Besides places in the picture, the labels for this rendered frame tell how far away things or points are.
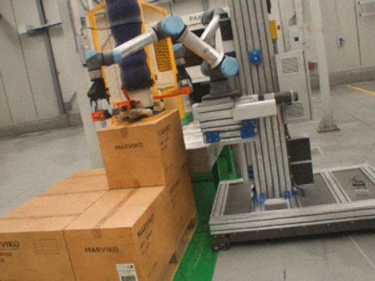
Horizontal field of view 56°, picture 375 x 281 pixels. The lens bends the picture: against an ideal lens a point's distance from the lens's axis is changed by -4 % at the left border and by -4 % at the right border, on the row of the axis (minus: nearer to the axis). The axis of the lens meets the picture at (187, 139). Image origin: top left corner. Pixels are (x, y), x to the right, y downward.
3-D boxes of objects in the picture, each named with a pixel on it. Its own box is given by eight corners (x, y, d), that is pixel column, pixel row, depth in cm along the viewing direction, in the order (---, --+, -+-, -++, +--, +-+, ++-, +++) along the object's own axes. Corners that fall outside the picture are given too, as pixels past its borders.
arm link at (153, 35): (165, 18, 225) (96, 55, 214) (170, 15, 215) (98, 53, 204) (173, 35, 228) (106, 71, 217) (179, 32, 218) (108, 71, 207)
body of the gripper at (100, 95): (111, 98, 204) (106, 76, 202) (104, 100, 196) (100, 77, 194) (99, 100, 206) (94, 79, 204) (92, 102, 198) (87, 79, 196)
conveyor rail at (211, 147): (234, 120, 517) (232, 107, 513) (238, 120, 516) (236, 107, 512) (204, 170, 298) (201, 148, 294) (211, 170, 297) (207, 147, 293)
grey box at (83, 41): (90, 63, 388) (84, 36, 383) (94, 63, 387) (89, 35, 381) (81, 64, 370) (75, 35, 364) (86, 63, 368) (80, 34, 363)
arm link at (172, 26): (232, 65, 233) (163, 13, 214) (244, 64, 219) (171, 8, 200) (223, 81, 232) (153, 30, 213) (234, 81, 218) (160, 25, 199)
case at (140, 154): (140, 163, 299) (130, 116, 292) (187, 158, 289) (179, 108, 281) (109, 189, 242) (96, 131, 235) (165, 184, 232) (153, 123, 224)
